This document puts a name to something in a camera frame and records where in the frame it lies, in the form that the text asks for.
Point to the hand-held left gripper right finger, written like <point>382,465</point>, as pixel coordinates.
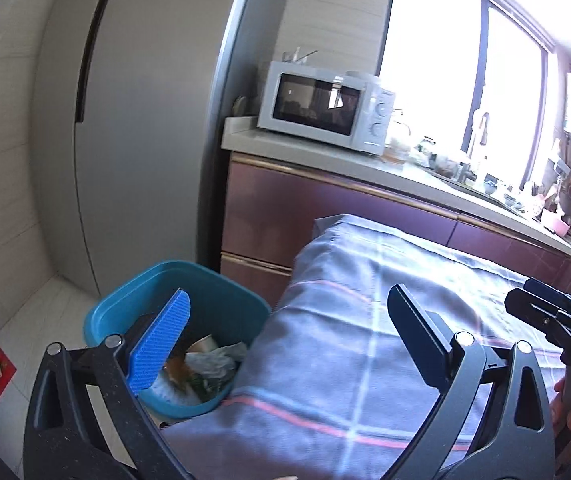
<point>415,340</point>

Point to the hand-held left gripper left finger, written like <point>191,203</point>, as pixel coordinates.
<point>158,345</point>

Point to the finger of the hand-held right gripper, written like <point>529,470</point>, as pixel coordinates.
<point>550,295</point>
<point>535,312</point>

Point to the orange peel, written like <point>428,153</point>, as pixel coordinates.
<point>178,370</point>

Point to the patterned paper cup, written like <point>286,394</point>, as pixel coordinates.
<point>203,344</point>

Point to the white tissue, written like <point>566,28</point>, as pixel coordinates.
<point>210,362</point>

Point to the green foil wrapper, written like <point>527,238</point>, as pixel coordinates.
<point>208,389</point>

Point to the blue plastic trash bin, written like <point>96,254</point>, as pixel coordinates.
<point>205,290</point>

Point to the pink bowl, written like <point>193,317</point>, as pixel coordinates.
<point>555,222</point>

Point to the checked grey cloth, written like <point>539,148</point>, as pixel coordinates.
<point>340,360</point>

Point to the purple base cabinets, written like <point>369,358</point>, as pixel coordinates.
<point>265,210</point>

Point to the steel faucet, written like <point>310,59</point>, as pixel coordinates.
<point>480,135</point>

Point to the grey refrigerator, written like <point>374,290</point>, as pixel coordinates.
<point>155,135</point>

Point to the white microwave oven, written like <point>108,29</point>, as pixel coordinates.
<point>310,102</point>

